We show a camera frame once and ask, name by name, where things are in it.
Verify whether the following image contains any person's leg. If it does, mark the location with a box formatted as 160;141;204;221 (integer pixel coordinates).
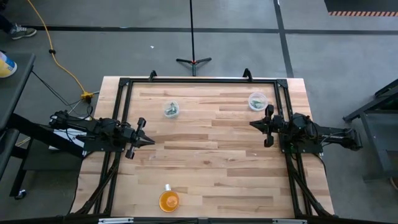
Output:
0;12;14;34

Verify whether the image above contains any black metal cart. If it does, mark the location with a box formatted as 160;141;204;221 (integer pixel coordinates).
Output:
342;78;398;185

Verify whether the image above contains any yellow white wipes canister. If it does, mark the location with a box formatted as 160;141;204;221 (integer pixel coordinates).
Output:
0;50;18;79

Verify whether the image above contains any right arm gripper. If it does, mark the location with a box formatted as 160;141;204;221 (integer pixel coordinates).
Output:
249;104;284;148

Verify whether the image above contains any white paper wrapper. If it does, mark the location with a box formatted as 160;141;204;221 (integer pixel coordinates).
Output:
251;98;266;110

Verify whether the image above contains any black mat with orange stripes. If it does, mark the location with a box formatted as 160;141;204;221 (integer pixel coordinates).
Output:
323;0;398;17

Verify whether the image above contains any black tripod stand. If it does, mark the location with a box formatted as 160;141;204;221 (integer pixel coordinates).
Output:
175;0;213;77

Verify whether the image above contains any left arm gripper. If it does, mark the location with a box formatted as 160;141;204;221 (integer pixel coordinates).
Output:
119;117;155;161

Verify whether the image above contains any black table frame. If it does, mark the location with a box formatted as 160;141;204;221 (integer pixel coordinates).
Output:
67;68;336;224

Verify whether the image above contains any black side table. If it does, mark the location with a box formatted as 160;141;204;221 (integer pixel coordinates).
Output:
0;52;85;200

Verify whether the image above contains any person's shoe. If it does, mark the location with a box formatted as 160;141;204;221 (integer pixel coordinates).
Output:
8;23;38;41

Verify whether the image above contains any black power cable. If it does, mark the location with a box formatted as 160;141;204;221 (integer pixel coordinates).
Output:
30;70;96;121

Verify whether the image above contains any yellow extension cable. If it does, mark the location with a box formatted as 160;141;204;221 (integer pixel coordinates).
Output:
25;0;95;101

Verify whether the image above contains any tall clear plastic cup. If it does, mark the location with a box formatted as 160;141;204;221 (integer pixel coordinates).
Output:
162;100;180;119

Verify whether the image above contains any shallow clear plastic container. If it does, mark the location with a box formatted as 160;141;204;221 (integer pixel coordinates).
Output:
248;91;269;112

